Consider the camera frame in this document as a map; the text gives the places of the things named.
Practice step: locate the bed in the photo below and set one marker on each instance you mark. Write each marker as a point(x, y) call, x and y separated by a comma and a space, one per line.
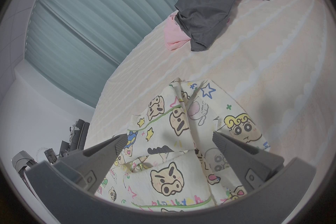
point(275, 47)

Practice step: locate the black garment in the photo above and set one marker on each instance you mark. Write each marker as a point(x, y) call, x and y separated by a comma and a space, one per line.
point(204, 13)

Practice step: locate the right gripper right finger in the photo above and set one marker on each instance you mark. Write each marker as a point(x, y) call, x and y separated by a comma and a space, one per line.
point(244, 162)

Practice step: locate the black chest of drawers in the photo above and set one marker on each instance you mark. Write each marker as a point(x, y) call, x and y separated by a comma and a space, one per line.
point(80, 133)

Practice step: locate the white printed pyjama top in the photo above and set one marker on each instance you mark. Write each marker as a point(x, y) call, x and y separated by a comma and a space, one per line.
point(178, 123)

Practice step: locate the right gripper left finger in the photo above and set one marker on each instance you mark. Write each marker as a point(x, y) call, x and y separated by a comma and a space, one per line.
point(94, 162)

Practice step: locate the pink garment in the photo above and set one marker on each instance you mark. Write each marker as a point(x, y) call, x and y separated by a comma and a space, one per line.
point(173, 36)

